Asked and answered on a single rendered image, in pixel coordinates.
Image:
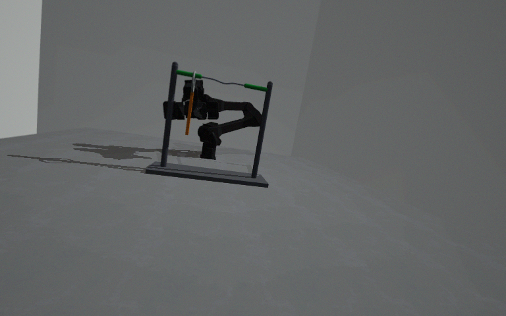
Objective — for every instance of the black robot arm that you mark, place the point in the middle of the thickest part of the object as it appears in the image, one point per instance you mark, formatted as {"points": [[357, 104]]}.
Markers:
{"points": [[209, 133]]}

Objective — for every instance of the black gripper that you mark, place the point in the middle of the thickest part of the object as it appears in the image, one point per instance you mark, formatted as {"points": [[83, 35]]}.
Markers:
{"points": [[199, 110]]}

